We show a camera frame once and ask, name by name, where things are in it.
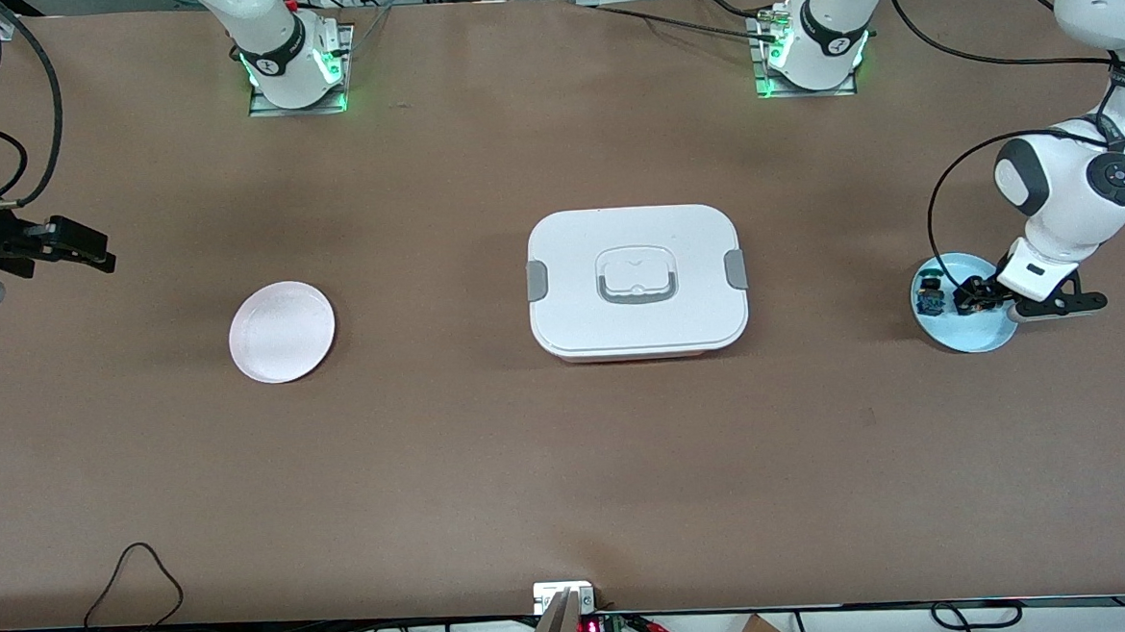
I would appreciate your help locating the orange push-button switch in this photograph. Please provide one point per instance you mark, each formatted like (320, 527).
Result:
(972, 301)

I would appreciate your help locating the white lidded lunch box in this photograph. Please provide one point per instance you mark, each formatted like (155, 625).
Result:
(581, 305)

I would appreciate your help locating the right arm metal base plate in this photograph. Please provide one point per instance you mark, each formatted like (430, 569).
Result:
(268, 110)

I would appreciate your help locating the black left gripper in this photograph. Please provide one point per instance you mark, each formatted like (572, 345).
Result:
(976, 290)

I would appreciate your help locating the pink round plate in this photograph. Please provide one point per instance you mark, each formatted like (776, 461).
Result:
(282, 333)

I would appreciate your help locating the green push-button switch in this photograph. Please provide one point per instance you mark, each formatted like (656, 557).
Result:
(929, 299)

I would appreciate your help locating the red LED display board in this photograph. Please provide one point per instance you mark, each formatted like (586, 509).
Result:
(590, 629)

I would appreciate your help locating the small white mounting block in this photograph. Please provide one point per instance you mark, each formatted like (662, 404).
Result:
(543, 594)

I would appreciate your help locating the light blue round plate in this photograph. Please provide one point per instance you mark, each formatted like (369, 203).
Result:
(978, 335)

